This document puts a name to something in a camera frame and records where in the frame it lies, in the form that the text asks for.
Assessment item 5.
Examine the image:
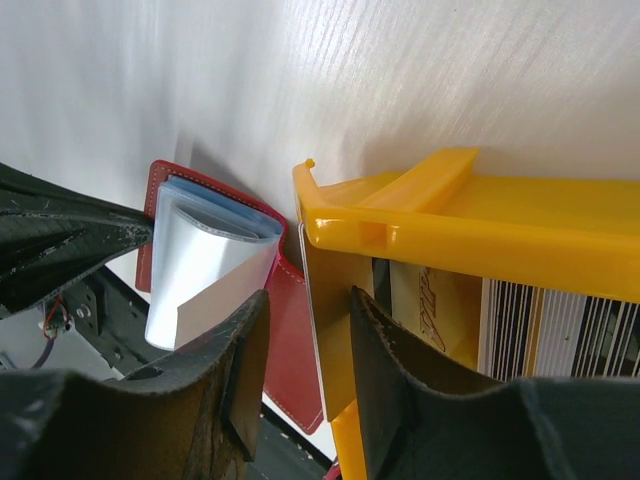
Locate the white VIP card in bin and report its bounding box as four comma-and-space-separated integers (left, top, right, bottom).
390, 261, 482, 370

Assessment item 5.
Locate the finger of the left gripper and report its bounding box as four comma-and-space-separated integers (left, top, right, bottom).
1, 164, 153, 313

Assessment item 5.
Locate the yellow plastic card bin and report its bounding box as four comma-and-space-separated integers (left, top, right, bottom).
293, 148, 639, 479

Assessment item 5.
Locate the stack of cards in bin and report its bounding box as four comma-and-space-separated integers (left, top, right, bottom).
477, 278, 639, 382

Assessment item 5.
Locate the red leather card holder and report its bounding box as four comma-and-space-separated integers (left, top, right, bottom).
136, 160, 324, 435

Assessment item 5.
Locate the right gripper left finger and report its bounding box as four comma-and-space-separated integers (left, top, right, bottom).
1, 290, 270, 479

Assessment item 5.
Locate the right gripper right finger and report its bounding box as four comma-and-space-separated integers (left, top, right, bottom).
350, 288, 639, 479

